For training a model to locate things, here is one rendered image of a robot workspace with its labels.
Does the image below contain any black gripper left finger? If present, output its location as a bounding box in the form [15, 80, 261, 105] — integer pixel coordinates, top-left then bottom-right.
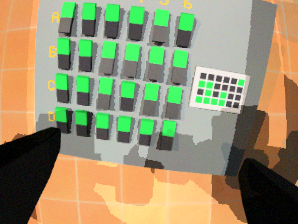
[0, 127, 61, 224]

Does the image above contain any grey switch panel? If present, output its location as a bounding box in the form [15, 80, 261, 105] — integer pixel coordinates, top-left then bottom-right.
[33, 0, 278, 176]

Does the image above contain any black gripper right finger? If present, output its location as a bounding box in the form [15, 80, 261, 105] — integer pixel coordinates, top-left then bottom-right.
[238, 157, 298, 224]

